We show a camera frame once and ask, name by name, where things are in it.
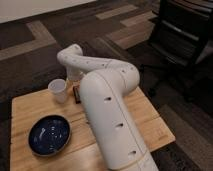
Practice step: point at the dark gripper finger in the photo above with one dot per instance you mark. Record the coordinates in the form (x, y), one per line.
(76, 94)

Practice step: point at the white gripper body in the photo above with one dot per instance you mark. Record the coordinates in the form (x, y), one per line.
(74, 74)

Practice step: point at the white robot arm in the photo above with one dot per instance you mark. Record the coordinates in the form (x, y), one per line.
(104, 82)

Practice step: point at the dark blue bowl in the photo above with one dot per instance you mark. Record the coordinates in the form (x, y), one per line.
(49, 135)

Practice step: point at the black office chair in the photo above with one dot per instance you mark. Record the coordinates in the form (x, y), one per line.
(182, 31)

